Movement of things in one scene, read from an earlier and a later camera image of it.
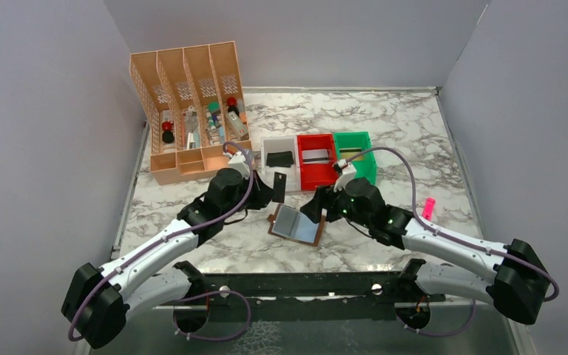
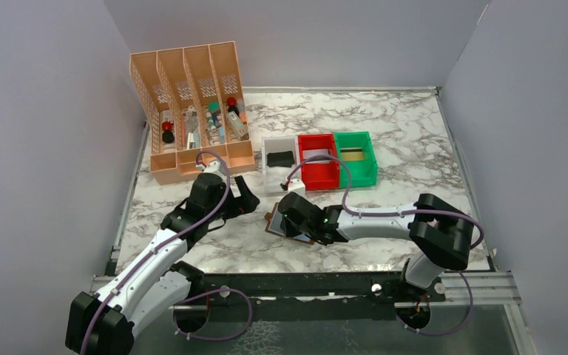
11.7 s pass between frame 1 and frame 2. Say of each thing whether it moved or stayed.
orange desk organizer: stayed
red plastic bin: stayed
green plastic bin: stayed
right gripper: moved
